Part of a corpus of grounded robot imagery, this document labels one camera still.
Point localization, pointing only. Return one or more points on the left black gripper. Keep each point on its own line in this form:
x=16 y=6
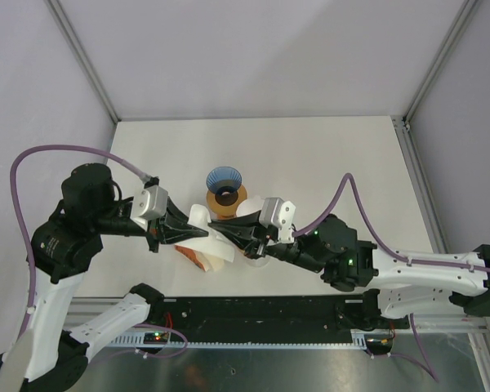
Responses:
x=172 y=227

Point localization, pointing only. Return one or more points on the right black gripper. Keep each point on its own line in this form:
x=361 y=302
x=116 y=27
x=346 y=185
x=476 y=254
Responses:
x=241 y=229

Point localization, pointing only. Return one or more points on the coffee filter pack orange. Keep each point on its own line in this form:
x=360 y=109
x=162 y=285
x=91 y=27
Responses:
x=203 y=261

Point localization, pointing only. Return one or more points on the clear glass carafe brown collar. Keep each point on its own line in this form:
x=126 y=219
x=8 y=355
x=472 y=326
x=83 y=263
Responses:
x=258 y=263

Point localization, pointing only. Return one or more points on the blue glass dripper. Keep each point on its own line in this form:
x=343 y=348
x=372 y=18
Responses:
x=223 y=179

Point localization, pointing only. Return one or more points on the white paper coffee filter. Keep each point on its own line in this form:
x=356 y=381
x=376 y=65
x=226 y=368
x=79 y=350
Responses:
x=250 y=206

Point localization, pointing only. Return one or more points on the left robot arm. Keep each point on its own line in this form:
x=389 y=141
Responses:
x=62 y=250

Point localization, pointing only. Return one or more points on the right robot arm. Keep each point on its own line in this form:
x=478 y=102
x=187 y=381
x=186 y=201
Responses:
x=403 y=282

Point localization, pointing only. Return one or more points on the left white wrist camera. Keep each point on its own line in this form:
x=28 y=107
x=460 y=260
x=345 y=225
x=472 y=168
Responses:
x=149 y=203

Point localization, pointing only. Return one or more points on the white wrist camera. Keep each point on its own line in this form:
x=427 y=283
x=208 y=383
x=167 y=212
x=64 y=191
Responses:
x=280 y=214
x=149 y=203

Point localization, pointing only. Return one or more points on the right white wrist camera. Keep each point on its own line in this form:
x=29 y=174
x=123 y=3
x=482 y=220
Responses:
x=280 y=214

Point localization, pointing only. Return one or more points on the grey cable duct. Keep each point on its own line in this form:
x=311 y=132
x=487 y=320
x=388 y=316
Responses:
x=299 y=337

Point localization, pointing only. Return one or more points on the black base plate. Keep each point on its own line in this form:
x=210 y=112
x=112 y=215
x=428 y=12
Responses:
x=340 y=313

